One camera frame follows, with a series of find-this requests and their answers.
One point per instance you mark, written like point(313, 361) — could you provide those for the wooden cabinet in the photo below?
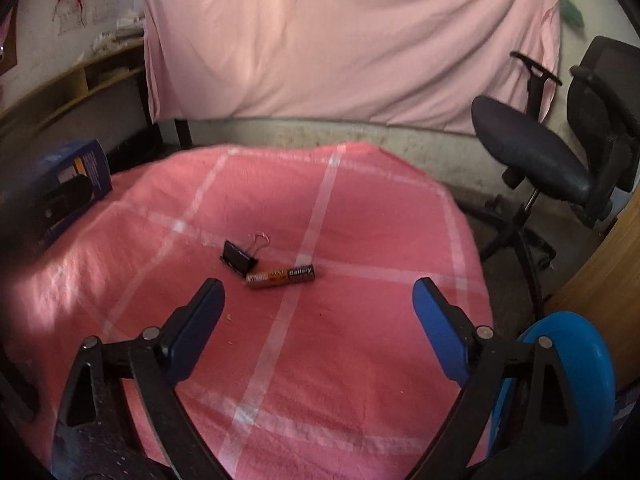
point(610, 280)

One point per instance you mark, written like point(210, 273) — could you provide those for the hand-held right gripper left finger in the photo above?
point(195, 331)

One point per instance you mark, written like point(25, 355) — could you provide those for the pink hanging sheet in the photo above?
point(340, 45)

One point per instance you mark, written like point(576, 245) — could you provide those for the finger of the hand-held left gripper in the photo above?
point(75, 205)

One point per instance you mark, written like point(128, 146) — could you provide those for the black binder clip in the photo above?
point(237, 257)

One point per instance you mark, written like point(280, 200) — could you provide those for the blue printed carton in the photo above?
point(95, 167)

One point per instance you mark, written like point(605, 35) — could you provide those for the pink checked blanket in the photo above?
point(350, 360)

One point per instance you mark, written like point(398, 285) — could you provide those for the green hanging packet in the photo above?
point(572, 10)

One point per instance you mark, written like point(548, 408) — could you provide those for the pile of plastic bags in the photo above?
point(122, 27)

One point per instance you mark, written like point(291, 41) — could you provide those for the blue plastic bucket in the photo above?
point(575, 360)

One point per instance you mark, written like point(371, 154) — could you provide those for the orange and black battery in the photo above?
point(280, 276)

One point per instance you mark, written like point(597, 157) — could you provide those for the wooden shelf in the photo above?
point(100, 67)

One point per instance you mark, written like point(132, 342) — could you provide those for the black office chair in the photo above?
point(530, 160)

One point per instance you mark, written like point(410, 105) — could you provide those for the white wall calendar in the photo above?
point(100, 5)

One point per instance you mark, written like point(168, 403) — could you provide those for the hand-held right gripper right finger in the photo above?
point(440, 331)

